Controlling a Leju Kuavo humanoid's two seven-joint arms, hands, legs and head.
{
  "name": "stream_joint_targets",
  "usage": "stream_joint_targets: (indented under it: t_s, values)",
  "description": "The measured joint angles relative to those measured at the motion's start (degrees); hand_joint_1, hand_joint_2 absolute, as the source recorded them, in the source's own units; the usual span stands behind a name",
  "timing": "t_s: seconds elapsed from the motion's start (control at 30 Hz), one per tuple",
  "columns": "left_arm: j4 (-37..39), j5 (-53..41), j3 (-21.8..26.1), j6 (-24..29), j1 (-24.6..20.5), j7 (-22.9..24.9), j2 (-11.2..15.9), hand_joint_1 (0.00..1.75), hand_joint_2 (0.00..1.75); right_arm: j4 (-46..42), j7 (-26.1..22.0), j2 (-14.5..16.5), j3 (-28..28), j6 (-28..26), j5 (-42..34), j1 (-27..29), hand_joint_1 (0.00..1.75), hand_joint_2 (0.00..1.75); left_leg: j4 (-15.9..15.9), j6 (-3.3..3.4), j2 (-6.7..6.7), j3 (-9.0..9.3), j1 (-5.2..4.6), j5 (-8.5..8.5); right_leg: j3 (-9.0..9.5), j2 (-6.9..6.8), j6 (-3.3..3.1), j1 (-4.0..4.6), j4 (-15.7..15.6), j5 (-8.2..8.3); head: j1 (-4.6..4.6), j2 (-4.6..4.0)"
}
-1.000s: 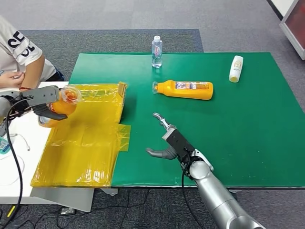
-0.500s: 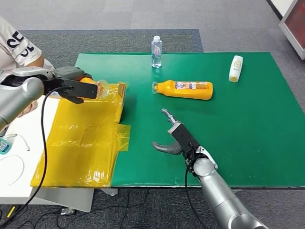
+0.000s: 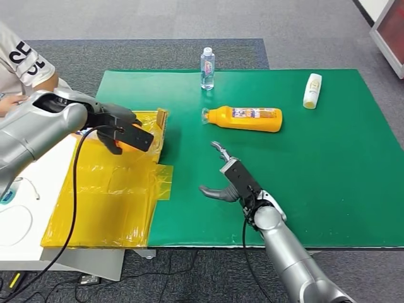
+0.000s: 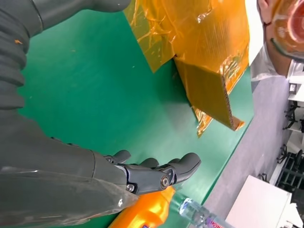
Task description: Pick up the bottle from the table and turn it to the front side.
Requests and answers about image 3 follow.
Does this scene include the thin white looped cable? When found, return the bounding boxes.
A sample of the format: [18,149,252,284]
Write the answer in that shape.
[0,205,34,248]

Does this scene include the green table mat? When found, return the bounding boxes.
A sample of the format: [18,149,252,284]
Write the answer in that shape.
[94,69,404,249]

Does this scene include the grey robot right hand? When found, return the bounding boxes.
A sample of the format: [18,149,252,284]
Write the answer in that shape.
[199,142,242,205]

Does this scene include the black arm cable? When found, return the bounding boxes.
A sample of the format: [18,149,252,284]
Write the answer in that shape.
[0,124,125,303]
[241,205,272,303]

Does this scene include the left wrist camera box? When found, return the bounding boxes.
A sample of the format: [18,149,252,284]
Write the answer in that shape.
[121,124,155,153]

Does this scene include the black power strip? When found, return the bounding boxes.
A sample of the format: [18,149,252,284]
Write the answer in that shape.
[8,271,25,292]

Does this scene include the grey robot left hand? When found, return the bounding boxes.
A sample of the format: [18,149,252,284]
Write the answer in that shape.
[87,102,143,157]

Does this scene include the person's right hand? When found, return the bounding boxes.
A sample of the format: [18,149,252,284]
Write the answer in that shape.
[0,93,29,118]

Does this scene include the white framed red panel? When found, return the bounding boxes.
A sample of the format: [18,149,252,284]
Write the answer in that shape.
[370,0,404,80]

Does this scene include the teal device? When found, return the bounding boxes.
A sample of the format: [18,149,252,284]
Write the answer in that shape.
[0,190,16,206]

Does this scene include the white cable with plug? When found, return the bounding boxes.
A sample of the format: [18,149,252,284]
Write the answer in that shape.
[16,177,41,201]

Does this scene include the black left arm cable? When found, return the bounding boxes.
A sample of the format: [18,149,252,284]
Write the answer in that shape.
[0,124,125,303]

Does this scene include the dark grey floor carpet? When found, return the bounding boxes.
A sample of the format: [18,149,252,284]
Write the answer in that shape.
[0,39,316,303]

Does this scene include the person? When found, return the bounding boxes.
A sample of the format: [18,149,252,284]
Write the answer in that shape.
[0,21,72,119]

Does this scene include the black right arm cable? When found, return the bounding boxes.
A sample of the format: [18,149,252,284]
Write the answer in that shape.
[241,205,272,303]

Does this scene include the black power adapter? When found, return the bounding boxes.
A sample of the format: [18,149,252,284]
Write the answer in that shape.
[77,273,101,287]

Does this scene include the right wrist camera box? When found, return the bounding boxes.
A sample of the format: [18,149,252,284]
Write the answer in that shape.
[220,157,263,206]

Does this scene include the yellow film wrapped cardboard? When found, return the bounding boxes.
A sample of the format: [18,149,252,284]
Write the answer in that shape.
[41,107,174,248]

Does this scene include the clear water bottle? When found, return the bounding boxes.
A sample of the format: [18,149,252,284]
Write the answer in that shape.
[200,47,215,91]

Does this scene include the white table foot bracket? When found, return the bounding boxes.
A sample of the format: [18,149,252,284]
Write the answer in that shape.
[132,249,157,260]

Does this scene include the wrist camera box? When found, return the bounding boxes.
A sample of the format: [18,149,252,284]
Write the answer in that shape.
[121,124,155,153]
[220,157,263,206]

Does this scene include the small white bottle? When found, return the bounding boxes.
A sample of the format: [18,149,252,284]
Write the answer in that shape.
[303,73,323,110]

